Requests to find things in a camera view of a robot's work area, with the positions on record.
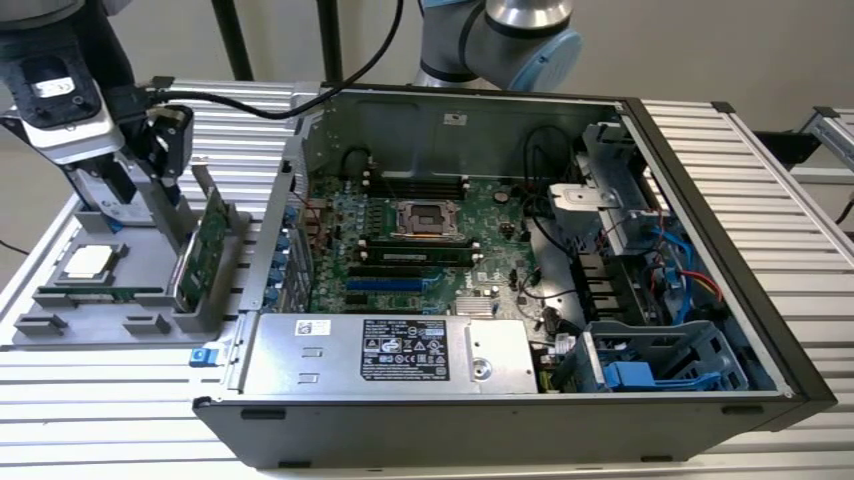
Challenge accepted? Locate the black stand pole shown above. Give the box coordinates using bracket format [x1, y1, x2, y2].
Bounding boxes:
[211, 0, 256, 81]
[312, 0, 346, 84]

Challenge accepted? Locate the blue expansion slot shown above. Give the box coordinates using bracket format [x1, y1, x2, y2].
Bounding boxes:
[343, 278, 430, 297]

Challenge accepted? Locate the green motherboard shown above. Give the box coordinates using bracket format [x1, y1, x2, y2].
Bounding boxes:
[292, 172, 546, 329]

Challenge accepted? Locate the small silver heat sink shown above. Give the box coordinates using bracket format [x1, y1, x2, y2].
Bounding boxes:
[455, 295, 499, 317]

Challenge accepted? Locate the CPU socket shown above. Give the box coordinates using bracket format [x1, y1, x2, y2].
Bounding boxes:
[392, 199, 462, 239]

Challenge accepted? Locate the black open PC case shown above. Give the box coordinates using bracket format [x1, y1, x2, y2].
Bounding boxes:
[191, 82, 839, 471]

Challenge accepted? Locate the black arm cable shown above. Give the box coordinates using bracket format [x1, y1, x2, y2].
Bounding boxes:
[143, 0, 407, 120]

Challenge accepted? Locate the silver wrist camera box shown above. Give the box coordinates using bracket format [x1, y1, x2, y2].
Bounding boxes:
[0, 49, 127, 166]

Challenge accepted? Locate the black expansion slot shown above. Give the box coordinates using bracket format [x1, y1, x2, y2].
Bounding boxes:
[346, 264, 428, 280]

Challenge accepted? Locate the grey parts rack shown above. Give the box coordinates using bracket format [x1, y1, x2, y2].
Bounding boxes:
[11, 172, 263, 351]

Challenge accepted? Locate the blue disk carrier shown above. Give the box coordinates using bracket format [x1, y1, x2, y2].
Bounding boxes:
[603, 360, 659, 391]

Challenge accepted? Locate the grey disk bay cage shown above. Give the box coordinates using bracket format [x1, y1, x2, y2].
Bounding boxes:
[552, 319, 753, 394]

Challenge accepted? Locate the graphics card with black shroud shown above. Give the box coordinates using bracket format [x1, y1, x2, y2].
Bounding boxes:
[169, 157, 242, 314]

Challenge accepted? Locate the silver power supply unit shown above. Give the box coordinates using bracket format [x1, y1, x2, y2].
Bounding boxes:
[236, 312, 540, 396]

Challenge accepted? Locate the metal drive cage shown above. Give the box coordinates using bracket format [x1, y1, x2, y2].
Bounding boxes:
[546, 122, 675, 256]

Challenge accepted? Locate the silver CPU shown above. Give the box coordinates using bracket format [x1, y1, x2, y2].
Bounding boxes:
[56, 244, 128, 279]

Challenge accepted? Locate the red wire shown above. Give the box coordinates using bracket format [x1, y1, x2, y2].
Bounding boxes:
[690, 272, 727, 305]

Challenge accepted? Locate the RAM stick with white label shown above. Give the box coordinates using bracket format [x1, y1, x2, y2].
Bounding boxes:
[363, 247, 475, 264]

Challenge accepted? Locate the aluminium slat side table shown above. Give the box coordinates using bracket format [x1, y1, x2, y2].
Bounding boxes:
[790, 105, 854, 186]

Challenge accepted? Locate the green RAM stick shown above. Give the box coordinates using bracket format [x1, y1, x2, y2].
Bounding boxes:
[39, 284, 165, 304]

